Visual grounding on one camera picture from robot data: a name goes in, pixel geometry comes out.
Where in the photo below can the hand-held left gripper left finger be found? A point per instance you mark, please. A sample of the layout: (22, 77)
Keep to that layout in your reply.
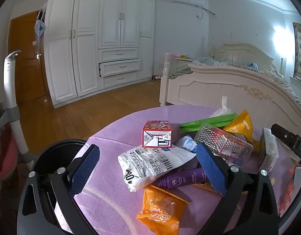
(84, 169)

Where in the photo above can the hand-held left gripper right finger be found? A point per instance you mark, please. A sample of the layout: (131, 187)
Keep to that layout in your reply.
(211, 169)

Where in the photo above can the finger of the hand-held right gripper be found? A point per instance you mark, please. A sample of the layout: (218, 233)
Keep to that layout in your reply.
(282, 133)

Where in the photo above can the black bin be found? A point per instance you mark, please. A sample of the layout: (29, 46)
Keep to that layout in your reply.
(55, 151)

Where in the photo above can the yellow packet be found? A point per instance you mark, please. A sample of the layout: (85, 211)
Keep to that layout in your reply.
(242, 124)

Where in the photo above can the person's right hand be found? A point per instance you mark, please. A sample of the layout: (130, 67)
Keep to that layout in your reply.
(287, 193)

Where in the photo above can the white paper box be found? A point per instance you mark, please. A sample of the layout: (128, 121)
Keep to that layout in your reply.
(270, 149)

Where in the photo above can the clear plastic tray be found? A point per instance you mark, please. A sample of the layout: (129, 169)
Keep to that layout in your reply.
(219, 139)

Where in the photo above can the purple tube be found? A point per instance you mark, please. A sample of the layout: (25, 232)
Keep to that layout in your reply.
(179, 178)

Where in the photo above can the pale blue white packet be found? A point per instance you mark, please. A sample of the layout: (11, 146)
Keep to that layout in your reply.
(187, 143)

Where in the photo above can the purple tablecloth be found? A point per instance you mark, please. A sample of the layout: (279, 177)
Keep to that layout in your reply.
(111, 200)

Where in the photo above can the green packet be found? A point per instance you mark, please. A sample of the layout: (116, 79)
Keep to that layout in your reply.
(206, 123)

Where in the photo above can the white plastic bag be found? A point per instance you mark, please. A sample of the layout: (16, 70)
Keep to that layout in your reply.
(221, 111)

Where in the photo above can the white courier bag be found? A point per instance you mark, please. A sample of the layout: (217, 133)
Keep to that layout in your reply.
(145, 164)

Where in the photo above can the red white carton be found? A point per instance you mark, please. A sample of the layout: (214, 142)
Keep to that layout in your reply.
(156, 134)

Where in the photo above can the orange snack packet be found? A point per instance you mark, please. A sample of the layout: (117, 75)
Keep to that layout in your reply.
(160, 213)

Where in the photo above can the pink grey chair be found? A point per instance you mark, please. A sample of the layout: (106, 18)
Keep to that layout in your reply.
(3, 151)

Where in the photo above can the pale green blanket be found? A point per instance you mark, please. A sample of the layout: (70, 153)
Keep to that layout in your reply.
(179, 69)

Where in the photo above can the white power strip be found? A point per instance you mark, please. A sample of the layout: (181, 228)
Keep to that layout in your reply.
(156, 77)

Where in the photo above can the white nightstand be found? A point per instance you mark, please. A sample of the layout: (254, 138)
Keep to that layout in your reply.
(182, 59)

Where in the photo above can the white wardrobe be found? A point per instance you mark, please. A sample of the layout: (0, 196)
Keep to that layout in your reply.
(87, 41)

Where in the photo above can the wooden door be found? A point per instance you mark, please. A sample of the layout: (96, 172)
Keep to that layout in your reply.
(23, 41)

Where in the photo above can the hanging blue white bag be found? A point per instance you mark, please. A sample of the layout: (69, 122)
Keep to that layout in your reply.
(39, 28)

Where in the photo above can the white bed frame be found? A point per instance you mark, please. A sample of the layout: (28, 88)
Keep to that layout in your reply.
(214, 88)

